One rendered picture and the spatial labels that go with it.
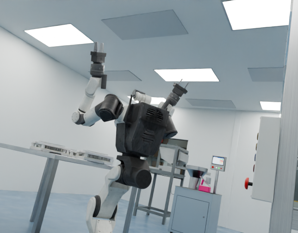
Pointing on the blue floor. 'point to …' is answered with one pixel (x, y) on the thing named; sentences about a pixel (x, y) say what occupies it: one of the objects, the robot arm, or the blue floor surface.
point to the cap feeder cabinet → (194, 211)
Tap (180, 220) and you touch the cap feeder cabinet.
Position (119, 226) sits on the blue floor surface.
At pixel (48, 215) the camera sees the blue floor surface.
